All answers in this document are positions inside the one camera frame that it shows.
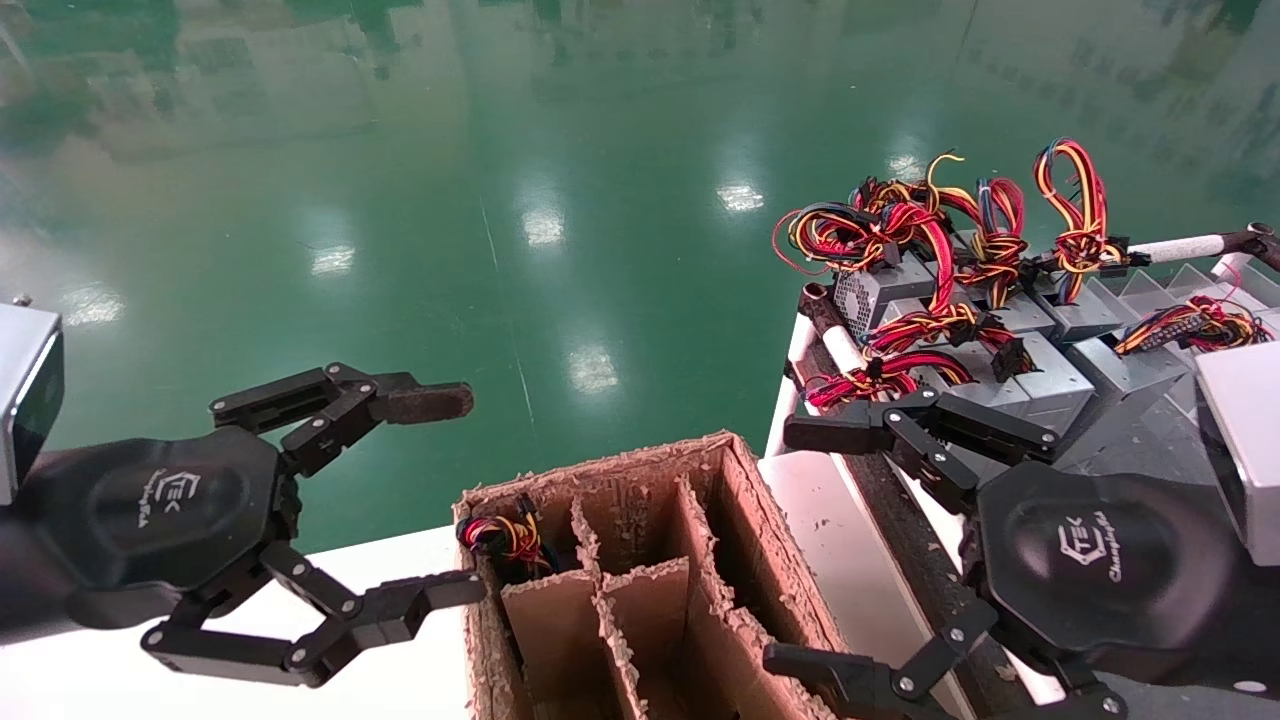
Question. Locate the white pipe rack frame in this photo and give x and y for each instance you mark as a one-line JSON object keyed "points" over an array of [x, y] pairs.
{"points": [[843, 348]]}

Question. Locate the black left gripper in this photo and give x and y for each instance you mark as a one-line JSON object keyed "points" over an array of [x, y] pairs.
{"points": [[170, 505]]}

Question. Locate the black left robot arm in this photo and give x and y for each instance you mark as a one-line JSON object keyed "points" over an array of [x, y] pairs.
{"points": [[10, 585]]}

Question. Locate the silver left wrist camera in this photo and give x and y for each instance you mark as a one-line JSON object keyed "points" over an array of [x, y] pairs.
{"points": [[25, 400]]}

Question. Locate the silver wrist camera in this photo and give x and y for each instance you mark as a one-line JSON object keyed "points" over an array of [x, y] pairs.
{"points": [[25, 400], [1245, 450]]}

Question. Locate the cardboard divider insert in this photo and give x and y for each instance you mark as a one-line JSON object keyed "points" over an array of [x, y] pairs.
{"points": [[650, 600]]}

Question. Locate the dark grey rack shelf panel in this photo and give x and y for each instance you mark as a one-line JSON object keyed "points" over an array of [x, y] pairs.
{"points": [[1150, 440]]}

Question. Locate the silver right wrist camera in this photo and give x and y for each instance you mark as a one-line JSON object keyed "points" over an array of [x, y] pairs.
{"points": [[1245, 450]]}

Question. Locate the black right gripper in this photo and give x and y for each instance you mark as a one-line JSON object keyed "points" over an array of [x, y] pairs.
{"points": [[1100, 560]]}

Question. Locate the frayed brown cardboard box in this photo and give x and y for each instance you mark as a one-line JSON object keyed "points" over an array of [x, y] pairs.
{"points": [[770, 560]]}

